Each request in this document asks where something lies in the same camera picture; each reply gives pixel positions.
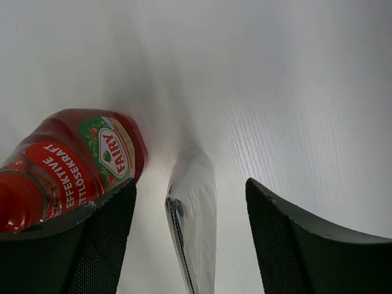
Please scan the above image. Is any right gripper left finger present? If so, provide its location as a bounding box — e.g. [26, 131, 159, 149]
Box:
[1, 179, 137, 293]

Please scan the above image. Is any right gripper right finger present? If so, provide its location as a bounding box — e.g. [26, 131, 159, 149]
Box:
[246, 178, 391, 293]

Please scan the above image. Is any clear plastic sachet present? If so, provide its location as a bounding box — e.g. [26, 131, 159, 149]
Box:
[165, 149, 217, 293]

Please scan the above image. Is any red bottle with red cap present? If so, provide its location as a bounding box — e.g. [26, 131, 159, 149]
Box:
[1, 108, 148, 233]

